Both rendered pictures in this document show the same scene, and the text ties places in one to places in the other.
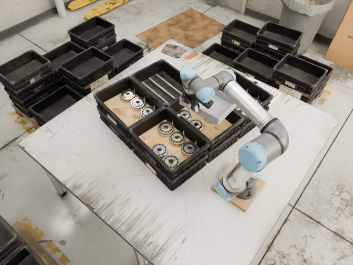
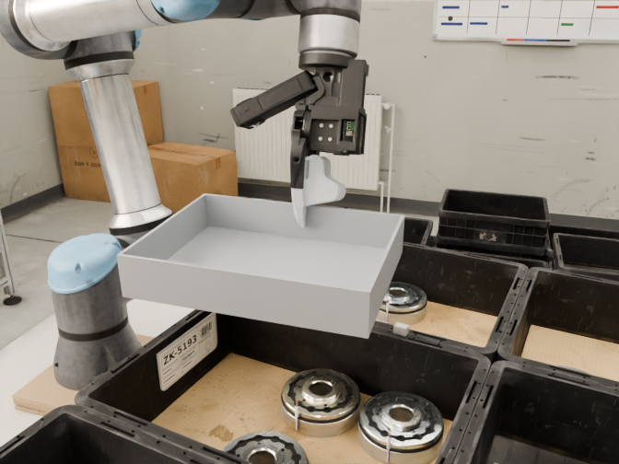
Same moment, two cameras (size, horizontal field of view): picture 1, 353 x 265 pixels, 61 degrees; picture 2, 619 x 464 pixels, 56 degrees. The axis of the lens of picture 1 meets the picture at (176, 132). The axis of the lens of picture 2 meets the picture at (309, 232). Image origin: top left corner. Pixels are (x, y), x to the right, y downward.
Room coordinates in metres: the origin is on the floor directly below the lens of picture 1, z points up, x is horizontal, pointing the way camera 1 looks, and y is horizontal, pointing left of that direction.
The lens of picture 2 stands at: (1.86, -0.36, 1.34)
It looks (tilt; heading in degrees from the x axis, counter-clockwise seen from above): 22 degrees down; 160
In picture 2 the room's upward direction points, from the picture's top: straight up
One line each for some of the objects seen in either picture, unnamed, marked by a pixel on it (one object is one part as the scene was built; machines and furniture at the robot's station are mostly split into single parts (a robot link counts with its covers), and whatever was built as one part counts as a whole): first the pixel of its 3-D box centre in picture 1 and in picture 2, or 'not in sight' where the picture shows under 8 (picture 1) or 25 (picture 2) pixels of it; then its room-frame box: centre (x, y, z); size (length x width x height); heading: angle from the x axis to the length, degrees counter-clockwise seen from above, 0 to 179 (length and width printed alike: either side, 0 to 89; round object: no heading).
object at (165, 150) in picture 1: (159, 150); (397, 295); (1.07, 0.10, 0.86); 0.10 x 0.10 x 0.01
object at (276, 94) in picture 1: (257, 91); not in sight; (1.77, -0.63, 0.70); 0.33 x 0.23 x 0.01; 52
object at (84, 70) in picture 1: (91, 80); not in sight; (2.25, 0.83, 0.37); 0.40 x 0.30 x 0.45; 142
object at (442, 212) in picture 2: not in sight; (487, 256); (0.09, 1.07, 0.37); 0.40 x 0.30 x 0.45; 52
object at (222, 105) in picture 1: (208, 101); (272, 253); (1.27, -0.18, 1.07); 0.27 x 0.20 x 0.05; 52
